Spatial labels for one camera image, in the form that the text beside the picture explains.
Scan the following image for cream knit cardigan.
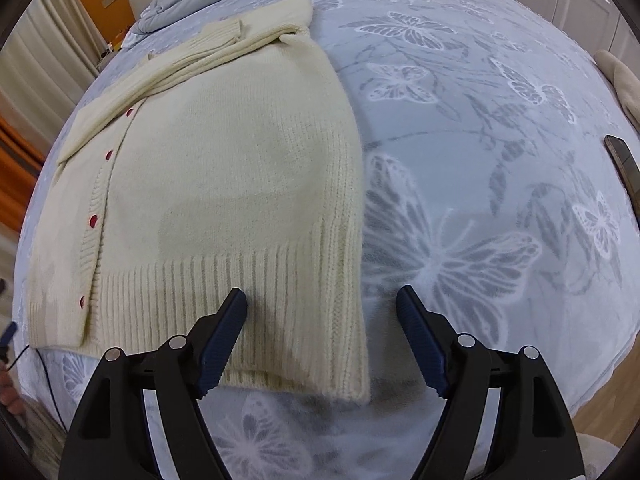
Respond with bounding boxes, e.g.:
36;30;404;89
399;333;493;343
26;0;370;402

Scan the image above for person's right hand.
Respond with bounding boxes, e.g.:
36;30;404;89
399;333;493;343
0;362;25;416

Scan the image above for blue butterfly bedspread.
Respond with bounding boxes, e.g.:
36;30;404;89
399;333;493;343
14;0;639;479

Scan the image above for black smartphone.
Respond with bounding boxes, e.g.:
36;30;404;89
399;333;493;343
604;136;639;202

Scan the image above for orange curtain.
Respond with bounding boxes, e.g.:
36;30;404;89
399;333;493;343
0;118;44;233

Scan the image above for beige folded garment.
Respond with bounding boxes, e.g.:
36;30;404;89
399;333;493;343
593;50;640;130

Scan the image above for cream curtain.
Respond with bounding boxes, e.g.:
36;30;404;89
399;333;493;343
1;0;106;155

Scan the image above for black cable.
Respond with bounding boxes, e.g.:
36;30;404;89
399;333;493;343
8;343;68;434

